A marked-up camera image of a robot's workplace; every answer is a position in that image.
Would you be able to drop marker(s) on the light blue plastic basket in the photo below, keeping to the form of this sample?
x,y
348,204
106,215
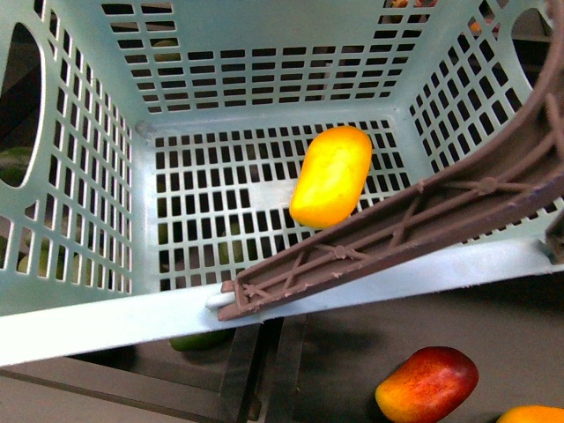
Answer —
x,y
171,136

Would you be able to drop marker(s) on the brown plastic basket handle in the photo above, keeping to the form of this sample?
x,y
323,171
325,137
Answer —
x,y
514,175

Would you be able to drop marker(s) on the red yellow mango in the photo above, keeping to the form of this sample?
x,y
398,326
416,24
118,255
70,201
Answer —
x,y
428,386

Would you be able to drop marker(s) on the yellow mango at edge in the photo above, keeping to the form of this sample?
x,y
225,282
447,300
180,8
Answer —
x,y
532,414

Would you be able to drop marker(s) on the green avocado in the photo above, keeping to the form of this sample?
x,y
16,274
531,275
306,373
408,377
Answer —
x,y
200,341

